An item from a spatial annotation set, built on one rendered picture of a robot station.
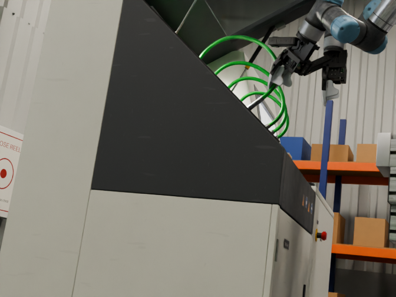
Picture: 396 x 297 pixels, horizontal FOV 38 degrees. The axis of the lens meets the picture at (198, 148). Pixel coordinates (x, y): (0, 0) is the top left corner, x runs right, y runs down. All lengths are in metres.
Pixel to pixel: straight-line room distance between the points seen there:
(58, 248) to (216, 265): 0.50
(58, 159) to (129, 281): 0.46
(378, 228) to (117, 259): 5.71
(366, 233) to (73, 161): 5.69
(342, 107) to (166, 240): 7.44
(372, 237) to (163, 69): 5.65
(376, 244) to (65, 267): 5.71
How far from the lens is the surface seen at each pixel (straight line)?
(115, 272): 1.73
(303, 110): 9.08
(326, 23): 1.83
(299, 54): 1.91
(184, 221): 1.66
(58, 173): 1.88
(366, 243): 7.23
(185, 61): 1.80
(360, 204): 8.53
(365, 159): 7.41
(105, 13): 1.99
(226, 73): 2.53
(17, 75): 6.84
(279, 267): 1.68
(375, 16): 1.88
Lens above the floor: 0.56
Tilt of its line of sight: 13 degrees up
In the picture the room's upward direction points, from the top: 8 degrees clockwise
